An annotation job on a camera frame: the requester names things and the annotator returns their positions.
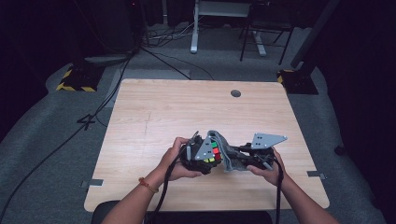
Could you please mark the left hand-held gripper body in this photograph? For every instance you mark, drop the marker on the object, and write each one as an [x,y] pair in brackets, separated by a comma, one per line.
[194,155]

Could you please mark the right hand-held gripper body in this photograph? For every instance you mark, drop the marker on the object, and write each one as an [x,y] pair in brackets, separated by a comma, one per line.
[264,141]

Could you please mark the grey fuzzy pouch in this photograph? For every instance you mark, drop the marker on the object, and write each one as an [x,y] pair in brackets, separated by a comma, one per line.
[229,158]

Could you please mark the colourful puzzle cube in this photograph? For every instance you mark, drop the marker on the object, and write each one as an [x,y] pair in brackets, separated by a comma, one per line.
[215,151]

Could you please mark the person's left hand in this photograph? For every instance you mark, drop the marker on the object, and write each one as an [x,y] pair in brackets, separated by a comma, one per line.
[171,161]

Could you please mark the person's right hand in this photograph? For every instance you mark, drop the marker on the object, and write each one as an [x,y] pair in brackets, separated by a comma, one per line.
[274,177]

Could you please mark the grey round table grommet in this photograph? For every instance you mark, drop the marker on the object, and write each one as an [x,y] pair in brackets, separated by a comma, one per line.
[235,93]

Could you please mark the grey tape strip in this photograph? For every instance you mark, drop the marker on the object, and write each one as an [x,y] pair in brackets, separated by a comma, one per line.
[315,174]
[95,182]

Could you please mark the yellow black striped stand base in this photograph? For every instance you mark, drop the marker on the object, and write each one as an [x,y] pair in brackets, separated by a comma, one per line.
[79,81]
[299,82]

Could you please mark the small black round object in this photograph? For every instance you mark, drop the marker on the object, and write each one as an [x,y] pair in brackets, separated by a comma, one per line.
[340,150]

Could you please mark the black metal chair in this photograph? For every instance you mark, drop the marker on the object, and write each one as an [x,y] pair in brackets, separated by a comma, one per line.
[267,25]

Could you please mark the dark slanted pole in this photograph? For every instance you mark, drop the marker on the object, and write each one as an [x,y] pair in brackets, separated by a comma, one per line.
[314,31]

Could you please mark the black cabinet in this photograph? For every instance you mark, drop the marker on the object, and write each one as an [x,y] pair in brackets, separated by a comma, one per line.
[115,28]

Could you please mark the white desk frame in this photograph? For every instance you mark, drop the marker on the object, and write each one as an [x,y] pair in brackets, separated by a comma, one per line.
[194,34]

